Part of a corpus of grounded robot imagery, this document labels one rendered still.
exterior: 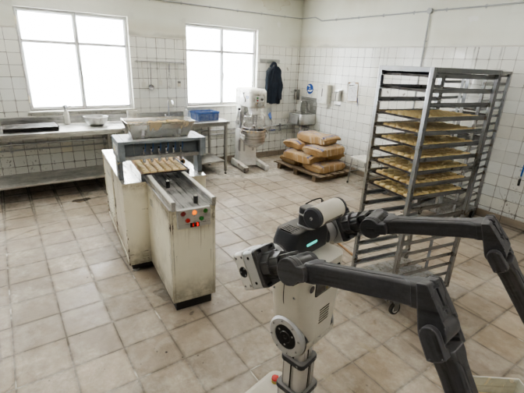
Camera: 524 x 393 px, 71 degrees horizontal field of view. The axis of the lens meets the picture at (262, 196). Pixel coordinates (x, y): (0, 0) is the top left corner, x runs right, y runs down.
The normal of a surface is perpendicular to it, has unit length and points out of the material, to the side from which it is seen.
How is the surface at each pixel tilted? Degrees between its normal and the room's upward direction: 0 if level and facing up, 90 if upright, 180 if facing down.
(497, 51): 90
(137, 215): 90
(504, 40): 90
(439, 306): 52
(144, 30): 90
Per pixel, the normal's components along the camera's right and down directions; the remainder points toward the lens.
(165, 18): 0.57, 0.30
